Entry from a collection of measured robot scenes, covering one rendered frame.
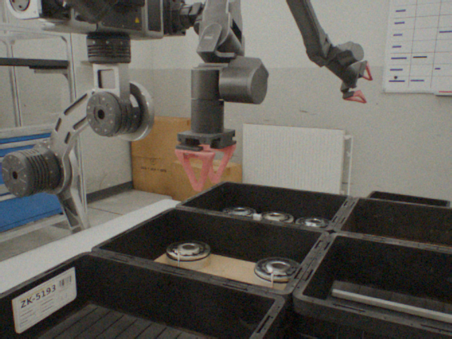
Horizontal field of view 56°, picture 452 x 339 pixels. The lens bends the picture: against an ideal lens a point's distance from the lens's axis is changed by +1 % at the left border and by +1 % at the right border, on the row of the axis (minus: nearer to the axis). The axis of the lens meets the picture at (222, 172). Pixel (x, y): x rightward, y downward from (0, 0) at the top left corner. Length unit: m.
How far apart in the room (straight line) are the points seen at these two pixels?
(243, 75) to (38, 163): 1.20
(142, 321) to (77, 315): 0.12
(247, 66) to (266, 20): 3.57
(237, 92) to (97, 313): 0.47
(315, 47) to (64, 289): 1.01
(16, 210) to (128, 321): 2.20
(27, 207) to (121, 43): 1.81
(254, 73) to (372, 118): 3.27
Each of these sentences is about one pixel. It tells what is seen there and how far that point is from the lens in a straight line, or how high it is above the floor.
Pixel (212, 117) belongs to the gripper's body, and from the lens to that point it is 0.70.
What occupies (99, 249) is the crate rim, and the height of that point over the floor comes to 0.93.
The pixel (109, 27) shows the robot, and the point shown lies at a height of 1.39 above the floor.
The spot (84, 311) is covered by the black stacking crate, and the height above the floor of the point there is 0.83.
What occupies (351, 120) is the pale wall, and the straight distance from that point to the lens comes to 3.93.
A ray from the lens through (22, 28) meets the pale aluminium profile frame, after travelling 2.91.
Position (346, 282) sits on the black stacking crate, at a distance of 0.95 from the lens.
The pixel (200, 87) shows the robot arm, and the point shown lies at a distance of 0.69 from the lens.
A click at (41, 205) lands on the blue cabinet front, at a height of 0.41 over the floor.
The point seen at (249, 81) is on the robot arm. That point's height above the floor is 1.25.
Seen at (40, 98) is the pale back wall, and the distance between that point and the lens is 4.01.
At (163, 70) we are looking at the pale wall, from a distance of 4.90.
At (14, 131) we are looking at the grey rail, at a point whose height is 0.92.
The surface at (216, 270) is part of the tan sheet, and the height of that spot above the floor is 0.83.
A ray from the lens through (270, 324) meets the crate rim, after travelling 0.60.
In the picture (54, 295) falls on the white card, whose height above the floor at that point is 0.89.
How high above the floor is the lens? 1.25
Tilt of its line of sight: 13 degrees down
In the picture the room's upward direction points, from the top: straight up
